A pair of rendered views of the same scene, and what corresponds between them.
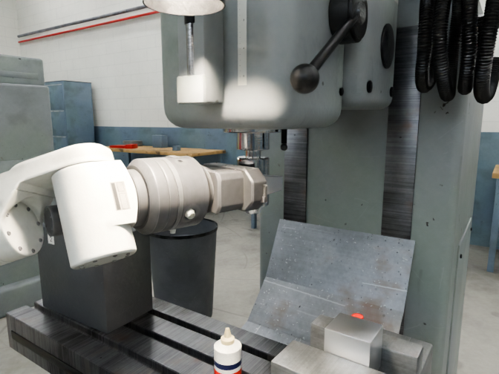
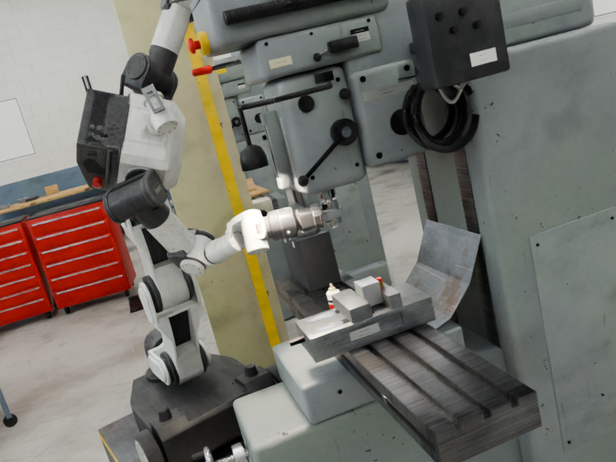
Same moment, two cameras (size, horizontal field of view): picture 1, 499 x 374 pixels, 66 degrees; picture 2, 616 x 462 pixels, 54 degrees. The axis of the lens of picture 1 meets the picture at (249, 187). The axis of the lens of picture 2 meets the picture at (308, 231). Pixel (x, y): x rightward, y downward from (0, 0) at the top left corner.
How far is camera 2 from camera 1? 135 cm
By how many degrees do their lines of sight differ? 41
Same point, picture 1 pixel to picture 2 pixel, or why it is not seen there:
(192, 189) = (286, 223)
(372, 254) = (462, 245)
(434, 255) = (491, 245)
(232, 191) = (307, 220)
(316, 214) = (441, 215)
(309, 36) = (316, 154)
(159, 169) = (272, 216)
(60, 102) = not seen: hidden behind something
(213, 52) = (283, 168)
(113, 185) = (256, 225)
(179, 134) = not seen: hidden behind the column
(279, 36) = (298, 161)
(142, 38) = not seen: outside the picture
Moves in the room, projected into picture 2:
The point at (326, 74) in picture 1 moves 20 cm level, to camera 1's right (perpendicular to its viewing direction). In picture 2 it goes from (337, 162) to (402, 154)
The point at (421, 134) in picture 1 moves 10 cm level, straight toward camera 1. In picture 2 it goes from (467, 159) to (440, 170)
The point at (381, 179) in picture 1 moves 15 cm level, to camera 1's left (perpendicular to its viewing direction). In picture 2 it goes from (460, 191) to (414, 194)
